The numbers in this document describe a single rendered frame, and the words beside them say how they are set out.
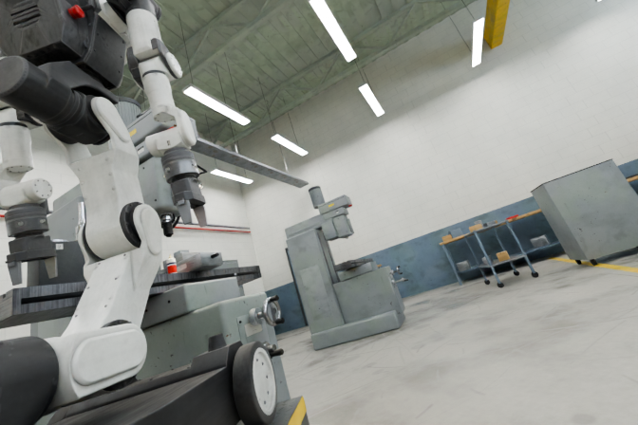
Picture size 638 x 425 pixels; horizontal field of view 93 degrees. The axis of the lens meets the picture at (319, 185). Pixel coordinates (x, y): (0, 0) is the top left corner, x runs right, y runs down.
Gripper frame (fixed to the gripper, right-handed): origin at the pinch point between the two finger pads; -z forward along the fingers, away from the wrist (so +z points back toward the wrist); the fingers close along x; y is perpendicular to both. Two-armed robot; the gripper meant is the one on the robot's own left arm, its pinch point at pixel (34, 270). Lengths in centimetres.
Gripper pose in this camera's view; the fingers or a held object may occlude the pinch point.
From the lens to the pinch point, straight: 121.4
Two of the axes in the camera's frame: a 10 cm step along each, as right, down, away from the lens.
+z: -2.8, -9.5, 1.2
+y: -9.6, 2.8, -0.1
